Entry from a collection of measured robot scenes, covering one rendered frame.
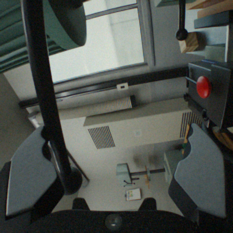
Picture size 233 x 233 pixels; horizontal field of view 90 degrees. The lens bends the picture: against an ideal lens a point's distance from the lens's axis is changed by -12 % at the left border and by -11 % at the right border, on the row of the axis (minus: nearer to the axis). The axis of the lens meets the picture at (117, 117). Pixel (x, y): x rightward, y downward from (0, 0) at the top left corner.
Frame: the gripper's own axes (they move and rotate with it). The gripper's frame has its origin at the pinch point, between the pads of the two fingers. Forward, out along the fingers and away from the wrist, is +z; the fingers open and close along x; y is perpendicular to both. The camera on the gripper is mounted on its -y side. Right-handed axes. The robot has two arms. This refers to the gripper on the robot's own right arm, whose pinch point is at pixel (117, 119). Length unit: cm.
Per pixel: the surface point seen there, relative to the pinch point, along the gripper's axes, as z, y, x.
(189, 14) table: 34.8, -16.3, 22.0
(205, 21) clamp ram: 10.0, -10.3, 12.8
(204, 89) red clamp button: 4.7, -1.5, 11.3
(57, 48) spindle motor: 10.1, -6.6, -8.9
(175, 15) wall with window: 141, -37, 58
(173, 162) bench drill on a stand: 132, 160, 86
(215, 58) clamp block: 12.3, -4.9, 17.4
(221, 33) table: 19.2, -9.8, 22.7
